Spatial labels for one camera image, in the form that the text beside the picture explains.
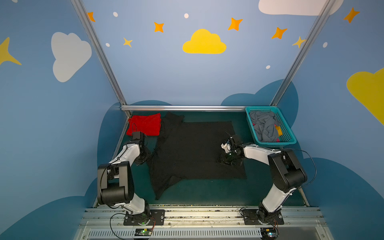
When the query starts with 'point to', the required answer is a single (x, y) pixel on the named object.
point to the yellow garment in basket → (280, 132)
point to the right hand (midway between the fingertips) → (220, 160)
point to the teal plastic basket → (287, 139)
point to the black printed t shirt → (190, 150)
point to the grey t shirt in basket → (264, 123)
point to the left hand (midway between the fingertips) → (148, 157)
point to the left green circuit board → (143, 232)
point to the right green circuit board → (268, 233)
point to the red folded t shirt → (149, 125)
